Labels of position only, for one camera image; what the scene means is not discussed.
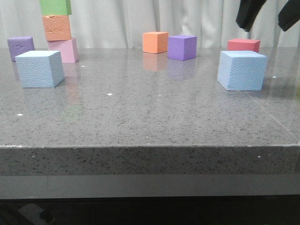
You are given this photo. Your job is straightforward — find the light blue foam cube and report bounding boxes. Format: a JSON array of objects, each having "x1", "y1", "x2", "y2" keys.
[
  {"x1": 217, "y1": 51, "x2": 268, "y2": 91},
  {"x1": 15, "y1": 50, "x2": 65, "y2": 88}
]

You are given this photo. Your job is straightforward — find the green foam cube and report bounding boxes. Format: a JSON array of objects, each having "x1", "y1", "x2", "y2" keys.
[{"x1": 39, "y1": 0, "x2": 72, "y2": 15}]

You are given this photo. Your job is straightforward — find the pink foam cube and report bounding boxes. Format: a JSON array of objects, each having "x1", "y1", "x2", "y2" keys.
[{"x1": 47, "y1": 37, "x2": 79, "y2": 63}]

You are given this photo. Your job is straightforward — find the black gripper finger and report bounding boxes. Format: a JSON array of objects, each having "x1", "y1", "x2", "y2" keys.
[
  {"x1": 278, "y1": 0, "x2": 300, "y2": 31},
  {"x1": 236, "y1": 0, "x2": 266, "y2": 32}
]

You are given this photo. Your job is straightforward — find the stacked orange foam cube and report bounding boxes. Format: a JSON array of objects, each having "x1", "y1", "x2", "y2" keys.
[{"x1": 42, "y1": 15, "x2": 71, "y2": 41}]

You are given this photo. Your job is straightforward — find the smooth purple foam cube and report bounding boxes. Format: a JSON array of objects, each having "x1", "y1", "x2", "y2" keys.
[{"x1": 167, "y1": 35, "x2": 197, "y2": 61}]

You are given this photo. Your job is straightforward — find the red foam cube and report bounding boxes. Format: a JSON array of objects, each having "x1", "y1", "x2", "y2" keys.
[{"x1": 227, "y1": 38, "x2": 261, "y2": 53}]

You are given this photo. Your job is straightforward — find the lone orange foam cube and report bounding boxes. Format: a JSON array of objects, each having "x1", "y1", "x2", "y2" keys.
[{"x1": 142, "y1": 31, "x2": 169, "y2": 53}]

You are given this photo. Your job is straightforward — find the grey curtain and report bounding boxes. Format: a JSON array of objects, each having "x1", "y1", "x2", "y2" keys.
[{"x1": 0, "y1": 0, "x2": 300, "y2": 49}]

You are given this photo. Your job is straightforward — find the dented purple foam cube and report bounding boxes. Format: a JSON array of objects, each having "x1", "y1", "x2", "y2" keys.
[{"x1": 7, "y1": 36, "x2": 35, "y2": 62}]

